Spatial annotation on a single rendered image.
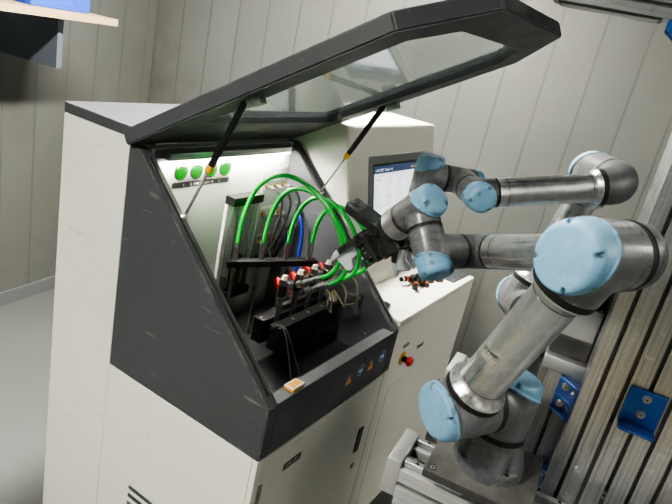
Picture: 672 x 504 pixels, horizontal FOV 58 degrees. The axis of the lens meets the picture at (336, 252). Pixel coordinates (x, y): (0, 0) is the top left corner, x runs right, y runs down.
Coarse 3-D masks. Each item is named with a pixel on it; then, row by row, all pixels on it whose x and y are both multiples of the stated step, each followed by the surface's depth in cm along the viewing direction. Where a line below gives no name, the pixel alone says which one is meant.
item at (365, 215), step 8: (352, 200) 145; (360, 200) 146; (352, 208) 143; (360, 208) 143; (368, 208) 144; (352, 216) 144; (360, 216) 141; (368, 216) 141; (376, 216) 142; (368, 224) 140; (376, 224) 139; (376, 232) 140
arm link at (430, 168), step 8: (424, 152) 164; (424, 160) 161; (432, 160) 161; (440, 160) 162; (416, 168) 164; (424, 168) 162; (432, 168) 161; (440, 168) 162; (416, 176) 164; (424, 176) 162; (432, 176) 162; (440, 176) 162; (416, 184) 164; (440, 184) 163
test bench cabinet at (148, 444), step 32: (128, 384) 177; (128, 416) 180; (160, 416) 172; (128, 448) 183; (160, 448) 174; (192, 448) 167; (224, 448) 160; (128, 480) 186; (160, 480) 177; (192, 480) 169; (224, 480) 162; (256, 480) 157
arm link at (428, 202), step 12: (420, 192) 126; (432, 192) 127; (396, 204) 133; (408, 204) 128; (420, 204) 125; (432, 204) 125; (444, 204) 127; (396, 216) 132; (408, 216) 128; (420, 216) 126; (432, 216) 126; (408, 228) 128
